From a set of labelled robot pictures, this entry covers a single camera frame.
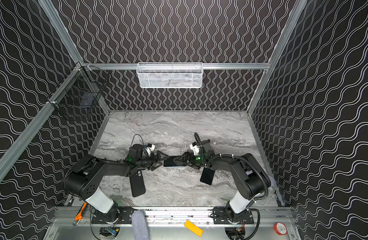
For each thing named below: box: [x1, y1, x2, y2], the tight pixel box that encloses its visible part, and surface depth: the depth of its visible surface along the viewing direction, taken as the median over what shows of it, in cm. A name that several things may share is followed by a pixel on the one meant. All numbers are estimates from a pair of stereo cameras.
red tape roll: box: [273, 222, 288, 236], surface depth 71 cm
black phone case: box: [129, 170, 146, 198], surface depth 85 cm
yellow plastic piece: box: [184, 220, 204, 238], surface depth 72 cm
